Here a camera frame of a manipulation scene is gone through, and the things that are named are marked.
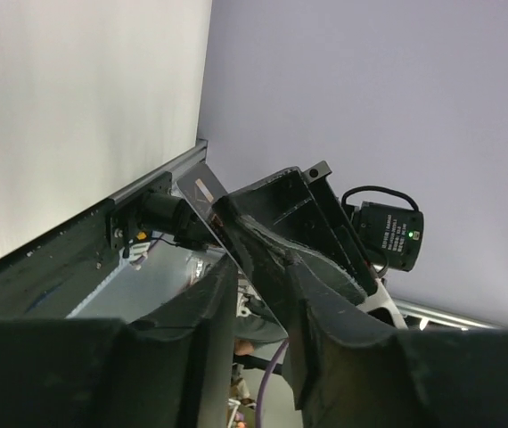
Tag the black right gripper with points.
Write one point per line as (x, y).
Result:
(294, 215)

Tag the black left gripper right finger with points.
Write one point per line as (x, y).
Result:
(349, 369)

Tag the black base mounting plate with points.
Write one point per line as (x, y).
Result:
(51, 275)

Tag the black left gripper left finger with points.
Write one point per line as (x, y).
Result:
(171, 368)

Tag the aluminium right frame post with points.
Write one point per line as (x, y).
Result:
(422, 317)

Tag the aluminium front frame rail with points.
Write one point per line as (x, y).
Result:
(176, 167)

